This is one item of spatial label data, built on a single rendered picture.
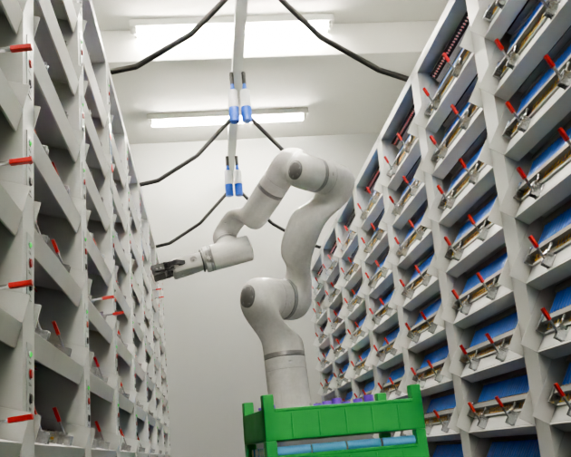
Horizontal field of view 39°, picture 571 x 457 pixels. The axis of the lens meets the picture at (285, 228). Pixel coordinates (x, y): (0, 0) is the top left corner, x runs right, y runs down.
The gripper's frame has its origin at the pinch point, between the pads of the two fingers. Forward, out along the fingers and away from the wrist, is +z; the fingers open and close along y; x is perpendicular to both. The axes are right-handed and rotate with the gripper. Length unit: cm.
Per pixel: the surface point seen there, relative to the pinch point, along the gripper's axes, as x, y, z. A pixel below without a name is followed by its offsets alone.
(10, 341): -32, -114, 25
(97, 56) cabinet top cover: 92, 25, 0
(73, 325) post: -17.2, -39.8, 23.4
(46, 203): 13, -51, 21
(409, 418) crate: -63, -103, -38
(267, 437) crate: -59, -107, -12
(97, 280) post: 10.1, 30.2, 20.4
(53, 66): 51, -49, 12
